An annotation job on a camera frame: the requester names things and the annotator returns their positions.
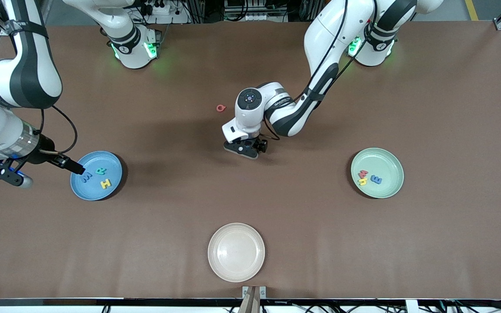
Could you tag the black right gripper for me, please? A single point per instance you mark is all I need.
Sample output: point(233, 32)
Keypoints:
point(44, 154)

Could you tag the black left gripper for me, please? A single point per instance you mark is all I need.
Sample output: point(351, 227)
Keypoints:
point(262, 144)

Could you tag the blue foam uppercase M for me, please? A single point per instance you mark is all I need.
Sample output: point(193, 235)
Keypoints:
point(86, 177)

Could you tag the teal foam letter R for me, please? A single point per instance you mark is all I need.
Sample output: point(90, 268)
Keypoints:
point(101, 171)

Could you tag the yellow foam uppercase H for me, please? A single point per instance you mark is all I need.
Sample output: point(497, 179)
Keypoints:
point(105, 184)

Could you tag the pink foam lowercase w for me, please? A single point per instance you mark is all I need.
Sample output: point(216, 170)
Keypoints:
point(363, 174)

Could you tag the yellow foam lowercase h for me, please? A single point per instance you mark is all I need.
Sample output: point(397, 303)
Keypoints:
point(362, 182)

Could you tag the blue foam lowercase m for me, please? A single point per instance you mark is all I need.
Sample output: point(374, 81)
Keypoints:
point(376, 179)

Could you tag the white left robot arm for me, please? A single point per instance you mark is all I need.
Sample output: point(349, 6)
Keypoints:
point(250, 117)

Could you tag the blue plate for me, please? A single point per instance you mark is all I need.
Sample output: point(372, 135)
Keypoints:
point(96, 193)

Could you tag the beige plate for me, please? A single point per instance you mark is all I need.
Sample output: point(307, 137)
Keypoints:
point(236, 252)

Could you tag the green plate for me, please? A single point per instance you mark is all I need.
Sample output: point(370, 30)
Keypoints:
point(389, 165)

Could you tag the pink foam letter Q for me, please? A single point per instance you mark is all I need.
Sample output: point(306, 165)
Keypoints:
point(218, 108)

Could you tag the brown table cover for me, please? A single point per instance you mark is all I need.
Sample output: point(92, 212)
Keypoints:
point(250, 204)

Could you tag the background equipment box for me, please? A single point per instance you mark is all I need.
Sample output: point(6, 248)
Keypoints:
point(255, 13)

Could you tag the white power strip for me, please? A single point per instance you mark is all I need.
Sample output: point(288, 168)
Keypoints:
point(168, 17)

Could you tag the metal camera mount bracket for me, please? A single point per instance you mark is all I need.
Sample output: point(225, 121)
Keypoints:
point(254, 300)

